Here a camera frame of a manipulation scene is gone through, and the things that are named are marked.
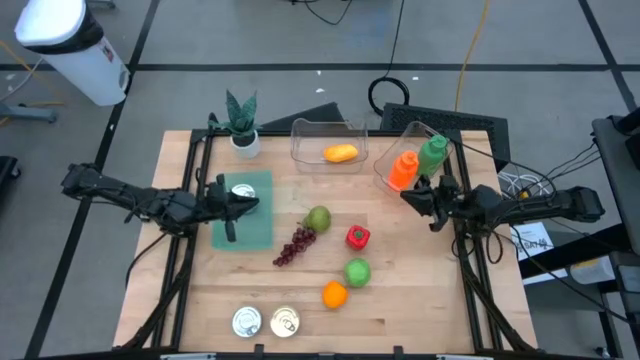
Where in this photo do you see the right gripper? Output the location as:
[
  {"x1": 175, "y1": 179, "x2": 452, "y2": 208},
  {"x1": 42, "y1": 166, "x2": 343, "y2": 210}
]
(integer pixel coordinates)
[{"x1": 399, "y1": 174, "x2": 459, "y2": 232}]

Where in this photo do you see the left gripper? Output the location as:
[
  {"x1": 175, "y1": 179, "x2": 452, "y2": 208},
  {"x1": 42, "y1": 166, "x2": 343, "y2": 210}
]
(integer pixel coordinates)
[{"x1": 202, "y1": 173, "x2": 260, "y2": 244}]

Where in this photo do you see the olive label tin can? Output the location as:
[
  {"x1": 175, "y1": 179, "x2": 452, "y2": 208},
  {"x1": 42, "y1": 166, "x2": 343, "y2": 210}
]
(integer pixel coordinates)
[
  {"x1": 231, "y1": 305, "x2": 264, "y2": 339},
  {"x1": 230, "y1": 183, "x2": 257, "y2": 201}
]

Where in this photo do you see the orange squeeze bottle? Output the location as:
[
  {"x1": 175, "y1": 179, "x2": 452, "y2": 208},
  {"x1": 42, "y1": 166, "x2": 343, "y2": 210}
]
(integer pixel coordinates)
[{"x1": 387, "y1": 149, "x2": 420, "y2": 193}]

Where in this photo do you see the green squeeze bottle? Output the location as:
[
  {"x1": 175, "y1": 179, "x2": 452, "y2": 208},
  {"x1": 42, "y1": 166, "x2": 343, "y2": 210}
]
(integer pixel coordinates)
[{"x1": 417, "y1": 133, "x2": 450, "y2": 178}]

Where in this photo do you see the dark red grape bunch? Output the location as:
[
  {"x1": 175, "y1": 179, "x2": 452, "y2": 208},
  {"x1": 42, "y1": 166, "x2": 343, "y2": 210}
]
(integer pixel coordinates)
[{"x1": 272, "y1": 227, "x2": 318, "y2": 268}]

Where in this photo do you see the red bell pepper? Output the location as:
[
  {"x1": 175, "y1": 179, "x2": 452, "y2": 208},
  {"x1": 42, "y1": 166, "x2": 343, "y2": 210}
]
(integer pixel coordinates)
[{"x1": 345, "y1": 224, "x2": 372, "y2": 252}]

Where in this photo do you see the green pear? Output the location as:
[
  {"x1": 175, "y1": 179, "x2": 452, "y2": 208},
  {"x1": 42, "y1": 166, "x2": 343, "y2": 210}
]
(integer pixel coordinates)
[{"x1": 303, "y1": 205, "x2": 333, "y2": 235}]

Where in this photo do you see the yellow mango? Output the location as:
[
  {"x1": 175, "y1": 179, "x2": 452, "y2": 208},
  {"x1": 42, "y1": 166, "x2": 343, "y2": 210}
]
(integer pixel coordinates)
[{"x1": 323, "y1": 143, "x2": 360, "y2": 164}]

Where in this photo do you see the green lime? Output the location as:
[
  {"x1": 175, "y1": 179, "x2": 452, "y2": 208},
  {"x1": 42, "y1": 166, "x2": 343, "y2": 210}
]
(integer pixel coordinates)
[{"x1": 343, "y1": 257, "x2": 373, "y2": 289}]

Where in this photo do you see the orange fruit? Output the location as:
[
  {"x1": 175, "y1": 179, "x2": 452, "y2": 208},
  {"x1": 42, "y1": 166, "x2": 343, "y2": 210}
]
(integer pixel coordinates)
[{"x1": 321, "y1": 280, "x2": 350, "y2": 310}]

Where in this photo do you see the pink striped Wild Planet can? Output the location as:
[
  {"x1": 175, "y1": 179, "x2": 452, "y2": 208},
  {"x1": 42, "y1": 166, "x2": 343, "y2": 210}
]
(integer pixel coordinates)
[{"x1": 269, "y1": 305, "x2": 302, "y2": 339}]

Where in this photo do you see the clear plastic bin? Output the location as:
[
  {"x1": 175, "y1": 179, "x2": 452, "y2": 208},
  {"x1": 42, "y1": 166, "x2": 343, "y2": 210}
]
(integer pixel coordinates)
[
  {"x1": 372, "y1": 120, "x2": 455, "y2": 199},
  {"x1": 290, "y1": 117, "x2": 370, "y2": 175}
]

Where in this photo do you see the snake plant in white pot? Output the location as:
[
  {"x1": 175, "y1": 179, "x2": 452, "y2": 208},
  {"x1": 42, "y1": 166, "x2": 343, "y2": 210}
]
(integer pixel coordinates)
[{"x1": 207, "y1": 88, "x2": 264, "y2": 160}]

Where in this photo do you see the black perforated panel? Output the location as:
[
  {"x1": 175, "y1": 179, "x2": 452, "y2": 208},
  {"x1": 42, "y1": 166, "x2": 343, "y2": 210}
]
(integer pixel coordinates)
[{"x1": 379, "y1": 102, "x2": 512, "y2": 174}]

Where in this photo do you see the black floor plate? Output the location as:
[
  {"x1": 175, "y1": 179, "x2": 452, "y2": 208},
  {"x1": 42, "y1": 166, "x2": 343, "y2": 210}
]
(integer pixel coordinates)
[{"x1": 259, "y1": 101, "x2": 347, "y2": 132}]

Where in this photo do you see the white printed paper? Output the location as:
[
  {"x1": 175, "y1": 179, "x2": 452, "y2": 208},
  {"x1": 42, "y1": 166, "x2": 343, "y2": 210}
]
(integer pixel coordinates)
[{"x1": 510, "y1": 221, "x2": 555, "y2": 262}]

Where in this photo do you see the clear plastic container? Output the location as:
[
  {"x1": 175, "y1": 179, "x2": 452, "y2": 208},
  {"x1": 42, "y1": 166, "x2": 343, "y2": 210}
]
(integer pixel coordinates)
[{"x1": 569, "y1": 255, "x2": 616, "y2": 285}]

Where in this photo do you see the dark equipment cart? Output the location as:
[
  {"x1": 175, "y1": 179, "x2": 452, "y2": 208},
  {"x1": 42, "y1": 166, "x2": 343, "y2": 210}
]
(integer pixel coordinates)
[{"x1": 517, "y1": 107, "x2": 640, "y2": 360}]

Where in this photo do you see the white trash can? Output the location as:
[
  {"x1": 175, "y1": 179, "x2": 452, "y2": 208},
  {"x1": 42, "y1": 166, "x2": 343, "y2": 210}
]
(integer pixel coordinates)
[{"x1": 13, "y1": 0, "x2": 132, "y2": 108}]

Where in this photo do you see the grey stand base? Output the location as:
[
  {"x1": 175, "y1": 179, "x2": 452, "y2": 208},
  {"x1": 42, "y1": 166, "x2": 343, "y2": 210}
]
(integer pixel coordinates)
[{"x1": 0, "y1": 102, "x2": 59, "y2": 125}]

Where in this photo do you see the black floor equipment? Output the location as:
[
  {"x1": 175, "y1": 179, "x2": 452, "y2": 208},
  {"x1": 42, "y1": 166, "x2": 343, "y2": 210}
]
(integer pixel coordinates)
[{"x1": 0, "y1": 155, "x2": 22, "y2": 201}]

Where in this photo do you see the white cable bundle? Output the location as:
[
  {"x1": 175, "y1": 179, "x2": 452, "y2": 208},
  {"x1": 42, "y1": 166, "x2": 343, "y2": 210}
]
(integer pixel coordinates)
[{"x1": 497, "y1": 169, "x2": 569, "y2": 221}]

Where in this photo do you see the left arm base cable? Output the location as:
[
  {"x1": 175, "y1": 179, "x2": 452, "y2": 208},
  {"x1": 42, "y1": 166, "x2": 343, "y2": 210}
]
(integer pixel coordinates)
[{"x1": 124, "y1": 230, "x2": 171, "y2": 289}]

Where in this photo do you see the black aluminium rig frame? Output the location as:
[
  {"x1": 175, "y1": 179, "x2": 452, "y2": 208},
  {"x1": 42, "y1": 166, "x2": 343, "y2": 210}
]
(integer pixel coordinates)
[{"x1": 112, "y1": 127, "x2": 539, "y2": 360}]

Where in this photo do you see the black coiled cable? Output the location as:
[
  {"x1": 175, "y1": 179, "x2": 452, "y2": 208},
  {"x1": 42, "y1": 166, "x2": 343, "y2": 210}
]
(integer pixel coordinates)
[{"x1": 367, "y1": 0, "x2": 411, "y2": 117}]

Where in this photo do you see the yellow power cable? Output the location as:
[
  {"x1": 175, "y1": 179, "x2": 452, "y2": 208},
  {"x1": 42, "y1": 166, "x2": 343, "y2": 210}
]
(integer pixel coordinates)
[{"x1": 453, "y1": 0, "x2": 494, "y2": 112}]

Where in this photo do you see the thin yellow cable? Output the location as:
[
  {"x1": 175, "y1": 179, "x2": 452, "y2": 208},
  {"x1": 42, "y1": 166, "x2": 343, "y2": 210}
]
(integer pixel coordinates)
[{"x1": 0, "y1": 39, "x2": 66, "y2": 126}]

